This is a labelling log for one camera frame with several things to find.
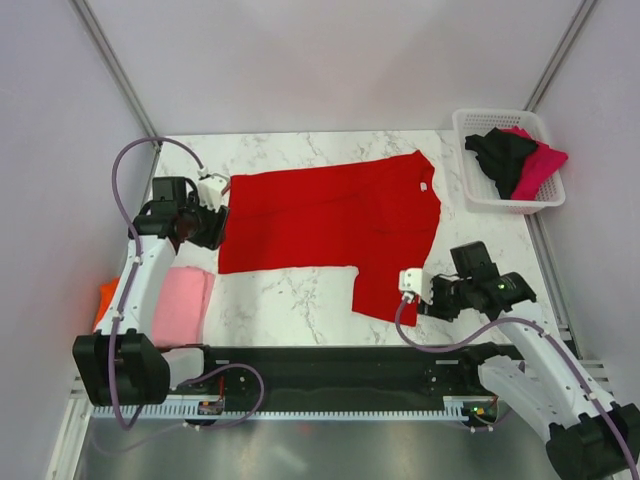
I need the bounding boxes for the red t shirt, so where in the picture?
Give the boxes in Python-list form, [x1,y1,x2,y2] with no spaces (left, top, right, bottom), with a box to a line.
[218,151,441,321]

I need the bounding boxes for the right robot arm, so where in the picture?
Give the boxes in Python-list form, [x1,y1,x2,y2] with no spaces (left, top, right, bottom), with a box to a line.
[399,241,639,479]

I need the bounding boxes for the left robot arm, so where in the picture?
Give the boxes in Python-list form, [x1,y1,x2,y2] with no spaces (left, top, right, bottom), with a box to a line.
[72,174,230,407]

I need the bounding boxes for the folded pink t shirt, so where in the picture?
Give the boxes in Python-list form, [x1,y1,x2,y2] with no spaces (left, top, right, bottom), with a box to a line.
[152,267,215,347]

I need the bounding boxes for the white plastic basket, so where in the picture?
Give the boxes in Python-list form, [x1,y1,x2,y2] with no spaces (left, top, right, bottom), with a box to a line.
[452,108,568,215]

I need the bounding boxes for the folded orange t shirt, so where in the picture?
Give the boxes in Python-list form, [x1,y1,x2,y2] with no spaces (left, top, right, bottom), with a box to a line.
[92,277,120,331]

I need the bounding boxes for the black t shirt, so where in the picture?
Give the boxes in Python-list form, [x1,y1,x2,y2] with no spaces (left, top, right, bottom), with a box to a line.
[464,128,538,200]

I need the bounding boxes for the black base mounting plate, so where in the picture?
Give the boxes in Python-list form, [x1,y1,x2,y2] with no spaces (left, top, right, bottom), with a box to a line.
[177,342,521,411]

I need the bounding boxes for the magenta t shirt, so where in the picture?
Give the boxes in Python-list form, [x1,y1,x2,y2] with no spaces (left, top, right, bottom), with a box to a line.
[501,127,568,201]

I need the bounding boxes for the white slotted cable duct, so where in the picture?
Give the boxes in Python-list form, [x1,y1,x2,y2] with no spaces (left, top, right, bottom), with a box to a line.
[92,395,501,422]

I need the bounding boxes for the aluminium front rail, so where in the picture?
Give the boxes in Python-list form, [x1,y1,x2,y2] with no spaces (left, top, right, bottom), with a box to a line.
[70,359,613,397]

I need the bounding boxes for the left aluminium frame post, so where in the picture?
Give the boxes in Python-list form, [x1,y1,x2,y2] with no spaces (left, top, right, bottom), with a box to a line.
[69,0,158,137]

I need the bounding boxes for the aluminium frame post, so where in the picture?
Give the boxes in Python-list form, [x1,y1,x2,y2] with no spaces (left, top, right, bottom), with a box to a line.
[69,0,158,137]
[524,0,601,112]

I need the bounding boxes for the right aluminium frame post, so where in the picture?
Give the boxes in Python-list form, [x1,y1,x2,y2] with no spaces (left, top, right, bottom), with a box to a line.
[524,0,601,112]

